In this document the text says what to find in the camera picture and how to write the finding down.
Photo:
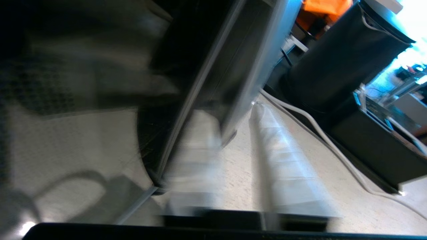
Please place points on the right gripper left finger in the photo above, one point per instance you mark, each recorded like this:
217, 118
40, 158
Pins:
196, 166

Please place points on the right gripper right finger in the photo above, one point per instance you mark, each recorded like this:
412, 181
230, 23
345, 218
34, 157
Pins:
287, 173

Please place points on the black countertop appliance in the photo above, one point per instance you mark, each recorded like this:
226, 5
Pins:
343, 56

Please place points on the orange background object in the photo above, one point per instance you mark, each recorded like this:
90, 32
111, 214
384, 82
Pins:
323, 10

